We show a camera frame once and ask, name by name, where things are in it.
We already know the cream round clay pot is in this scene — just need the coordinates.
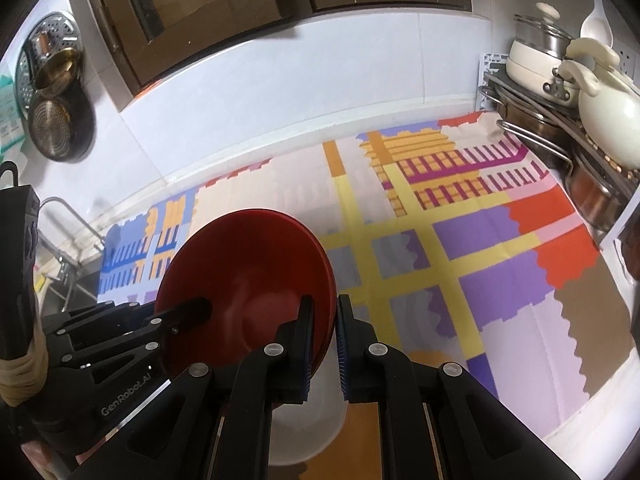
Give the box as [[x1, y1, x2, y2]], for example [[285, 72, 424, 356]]
[[577, 67, 640, 171]]

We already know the white spoon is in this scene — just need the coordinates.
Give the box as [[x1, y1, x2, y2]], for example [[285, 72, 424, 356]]
[[580, 0, 613, 43]]

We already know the dark brown wooden window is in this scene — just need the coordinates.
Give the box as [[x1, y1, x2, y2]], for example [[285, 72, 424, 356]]
[[80, 0, 473, 98]]

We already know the stainless steel sink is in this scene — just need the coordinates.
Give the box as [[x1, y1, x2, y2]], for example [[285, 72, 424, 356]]
[[35, 260, 108, 318]]

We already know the black frying pan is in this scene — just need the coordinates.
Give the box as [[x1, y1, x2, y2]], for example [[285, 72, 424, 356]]
[[27, 87, 96, 163]]

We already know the colourful patterned table mat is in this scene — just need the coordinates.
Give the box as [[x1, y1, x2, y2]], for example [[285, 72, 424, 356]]
[[97, 112, 636, 480]]

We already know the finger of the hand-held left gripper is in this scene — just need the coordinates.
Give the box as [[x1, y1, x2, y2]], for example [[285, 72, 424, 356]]
[[42, 301, 157, 341], [47, 296, 213, 376]]

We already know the stainless steel pot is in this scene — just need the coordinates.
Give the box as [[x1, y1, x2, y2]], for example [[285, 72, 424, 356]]
[[565, 152, 631, 233], [480, 87, 576, 171]]

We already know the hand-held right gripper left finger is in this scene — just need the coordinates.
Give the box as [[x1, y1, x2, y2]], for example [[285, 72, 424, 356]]
[[65, 295, 317, 480]]

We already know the red bowl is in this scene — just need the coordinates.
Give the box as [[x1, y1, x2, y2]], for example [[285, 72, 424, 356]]
[[154, 209, 337, 376]]

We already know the person's left hand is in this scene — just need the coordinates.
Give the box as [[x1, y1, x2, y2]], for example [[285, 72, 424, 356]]
[[0, 342, 50, 406]]

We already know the white pot rack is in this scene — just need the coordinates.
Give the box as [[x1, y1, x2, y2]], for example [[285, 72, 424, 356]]
[[477, 51, 640, 251]]

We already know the kitchen paper towel pack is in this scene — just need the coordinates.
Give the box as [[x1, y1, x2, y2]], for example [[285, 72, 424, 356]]
[[0, 72, 26, 153]]

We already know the steel pot lid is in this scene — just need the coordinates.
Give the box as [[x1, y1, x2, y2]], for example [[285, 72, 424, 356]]
[[514, 2, 575, 58]]

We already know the round steel steamer tray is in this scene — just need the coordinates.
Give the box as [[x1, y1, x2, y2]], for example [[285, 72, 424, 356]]
[[14, 11, 83, 121]]

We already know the white bowl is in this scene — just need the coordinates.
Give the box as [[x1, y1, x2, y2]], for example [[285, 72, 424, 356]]
[[270, 360, 349, 461]]

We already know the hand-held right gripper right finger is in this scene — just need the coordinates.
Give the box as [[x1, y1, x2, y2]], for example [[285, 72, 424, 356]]
[[336, 294, 576, 480]]

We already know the cream cooking pot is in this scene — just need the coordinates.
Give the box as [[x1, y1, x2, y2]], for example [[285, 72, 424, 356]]
[[506, 40, 581, 107]]

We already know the white wall socket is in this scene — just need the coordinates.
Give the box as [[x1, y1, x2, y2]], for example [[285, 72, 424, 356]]
[[617, 42, 640, 78]]

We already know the small brass saucepan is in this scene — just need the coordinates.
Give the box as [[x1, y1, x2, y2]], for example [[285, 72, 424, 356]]
[[34, 32, 83, 93]]

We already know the thin chrome gooseneck tap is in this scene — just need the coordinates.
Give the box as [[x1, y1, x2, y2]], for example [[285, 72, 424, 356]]
[[37, 197, 106, 261]]

